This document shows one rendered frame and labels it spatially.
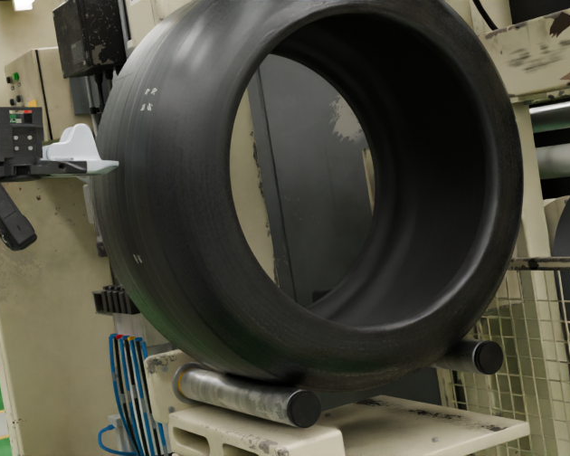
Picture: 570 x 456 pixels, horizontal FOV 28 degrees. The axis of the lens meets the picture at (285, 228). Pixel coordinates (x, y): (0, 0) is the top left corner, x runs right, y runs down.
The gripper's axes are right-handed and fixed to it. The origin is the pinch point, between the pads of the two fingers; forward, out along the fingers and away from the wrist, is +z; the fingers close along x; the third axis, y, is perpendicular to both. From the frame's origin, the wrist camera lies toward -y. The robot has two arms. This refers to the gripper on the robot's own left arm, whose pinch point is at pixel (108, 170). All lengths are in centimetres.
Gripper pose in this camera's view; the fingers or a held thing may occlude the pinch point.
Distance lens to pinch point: 137.8
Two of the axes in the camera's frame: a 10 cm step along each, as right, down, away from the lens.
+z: 8.8, -0.5, 4.7
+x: -4.7, 0.3, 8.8
